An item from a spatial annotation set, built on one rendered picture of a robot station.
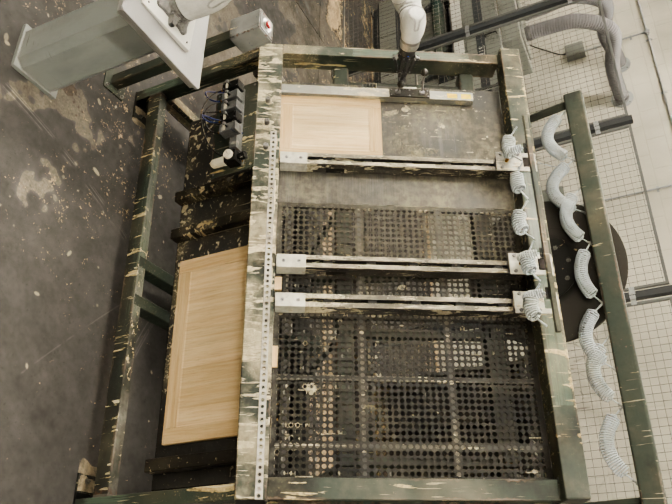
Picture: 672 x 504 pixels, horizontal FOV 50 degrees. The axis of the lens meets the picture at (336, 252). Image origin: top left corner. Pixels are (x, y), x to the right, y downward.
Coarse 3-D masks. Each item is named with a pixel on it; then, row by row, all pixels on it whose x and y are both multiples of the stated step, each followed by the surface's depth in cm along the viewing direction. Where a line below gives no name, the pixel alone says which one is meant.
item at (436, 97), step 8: (288, 88) 355; (296, 88) 355; (304, 88) 356; (312, 88) 356; (320, 88) 356; (328, 88) 357; (336, 88) 357; (344, 88) 357; (352, 88) 358; (360, 88) 358; (368, 88) 359; (376, 88) 359; (320, 96) 357; (328, 96) 357; (336, 96) 357; (344, 96) 357; (352, 96) 357; (360, 96) 357; (368, 96) 357; (376, 96) 357; (384, 96) 357; (432, 96) 360; (440, 96) 360; (472, 96) 362; (448, 104) 363; (456, 104) 363; (464, 104) 363
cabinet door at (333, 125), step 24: (288, 96) 355; (312, 96) 356; (288, 120) 348; (312, 120) 350; (336, 120) 351; (360, 120) 352; (288, 144) 342; (312, 144) 343; (336, 144) 344; (360, 144) 346
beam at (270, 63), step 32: (256, 128) 341; (256, 160) 333; (256, 192) 325; (256, 224) 317; (256, 256) 310; (256, 288) 303; (256, 320) 297; (256, 352) 290; (256, 384) 284; (256, 416) 278; (256, 448) 273
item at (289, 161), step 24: (288, 168) 335; (312, 168) 335; (336, 168) 336; (360, 168) 336; (384, 168) 336; (408, 168) 336; (432, 168) 336; (456, 168) 337; (480, 168) 338; (504, 168) 334; (528, 168) 335
